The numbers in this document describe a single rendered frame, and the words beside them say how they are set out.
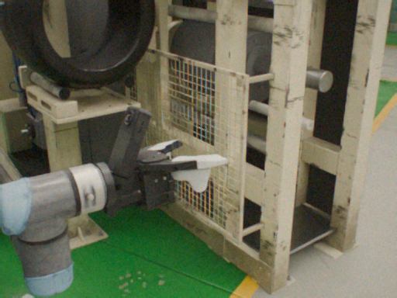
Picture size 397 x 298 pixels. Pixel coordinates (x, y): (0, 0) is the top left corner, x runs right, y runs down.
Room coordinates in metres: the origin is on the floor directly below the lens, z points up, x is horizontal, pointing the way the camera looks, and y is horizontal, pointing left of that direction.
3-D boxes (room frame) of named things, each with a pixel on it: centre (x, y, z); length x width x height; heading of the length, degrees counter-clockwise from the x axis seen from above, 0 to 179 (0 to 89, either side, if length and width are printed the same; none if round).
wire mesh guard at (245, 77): (1.93, 0.10, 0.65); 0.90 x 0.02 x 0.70; 37
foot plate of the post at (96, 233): (2.11, 0.67, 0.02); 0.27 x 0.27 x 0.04; 37
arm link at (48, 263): (0.61, 0.25, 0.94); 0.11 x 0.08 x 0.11; 32
